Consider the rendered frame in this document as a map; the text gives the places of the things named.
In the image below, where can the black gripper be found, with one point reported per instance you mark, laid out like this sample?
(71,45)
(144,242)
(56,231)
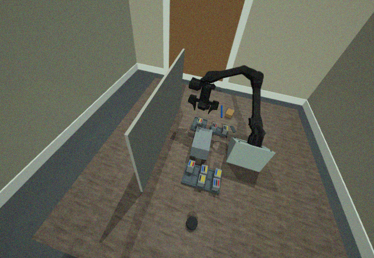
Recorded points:
(192,100)

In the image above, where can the tan cardboard box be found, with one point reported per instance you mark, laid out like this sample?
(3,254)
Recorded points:
(229,113)

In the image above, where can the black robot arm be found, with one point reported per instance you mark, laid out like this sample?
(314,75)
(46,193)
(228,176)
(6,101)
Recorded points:
(256,77)

